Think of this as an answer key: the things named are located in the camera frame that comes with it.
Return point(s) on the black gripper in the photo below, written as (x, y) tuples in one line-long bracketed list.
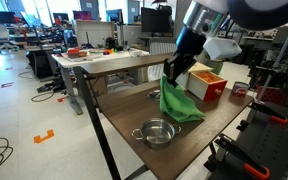
[(189, 45)]

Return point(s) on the green towel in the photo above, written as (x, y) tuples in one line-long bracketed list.
[(179, 103)]

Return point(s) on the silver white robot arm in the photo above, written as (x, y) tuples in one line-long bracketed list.
[(267, 13)]

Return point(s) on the white ribbed office chair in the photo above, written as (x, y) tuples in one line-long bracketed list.
[(160, 68)]

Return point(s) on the wooden box with slot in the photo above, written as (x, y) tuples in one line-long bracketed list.
[(201, 67)]

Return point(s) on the wooden drawer with red front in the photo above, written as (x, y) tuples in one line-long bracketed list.
[(200, 88)]

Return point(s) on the small round metal lid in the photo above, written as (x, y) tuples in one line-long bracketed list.
[(154, 96)]

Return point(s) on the large black monitor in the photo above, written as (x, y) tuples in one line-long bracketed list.
[(155, 20)]

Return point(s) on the red and white can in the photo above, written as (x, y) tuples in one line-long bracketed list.
[(240, 90)]

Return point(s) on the white desk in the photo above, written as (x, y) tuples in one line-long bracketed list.
[(94, 58)]

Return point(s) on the white partition panel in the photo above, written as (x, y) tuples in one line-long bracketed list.
[(95, 33)]

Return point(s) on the black metal table leg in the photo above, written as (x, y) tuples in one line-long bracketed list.
[(95, 123)]

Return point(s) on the red perforated crate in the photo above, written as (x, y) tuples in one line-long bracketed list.
[(272, 96)]

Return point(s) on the grey metal pole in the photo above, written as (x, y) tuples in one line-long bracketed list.
[(280, 56)]

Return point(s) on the black robot mounting stand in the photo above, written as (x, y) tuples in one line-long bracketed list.
[(277, 146)]

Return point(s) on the orange floor tape marker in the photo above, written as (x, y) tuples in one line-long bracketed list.
[(44, 136)]

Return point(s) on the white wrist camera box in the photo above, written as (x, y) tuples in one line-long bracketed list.
[(222, 48)]

